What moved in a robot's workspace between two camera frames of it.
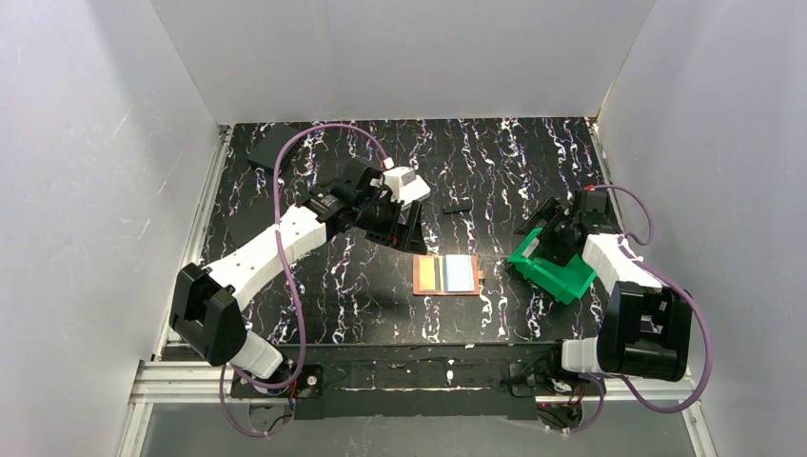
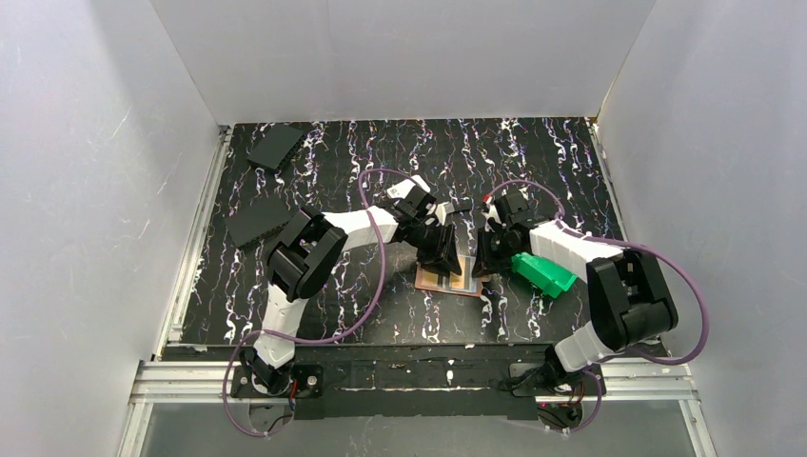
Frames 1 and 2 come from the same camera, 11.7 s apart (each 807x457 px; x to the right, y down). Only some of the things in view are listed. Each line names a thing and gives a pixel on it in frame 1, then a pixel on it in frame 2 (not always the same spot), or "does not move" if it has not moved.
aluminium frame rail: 186,381 does not move
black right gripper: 554,223 -> 494,246
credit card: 439,273 -> 465,280
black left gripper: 391,219 -> 435,241
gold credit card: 426,272 does not move
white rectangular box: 416,189 does not move
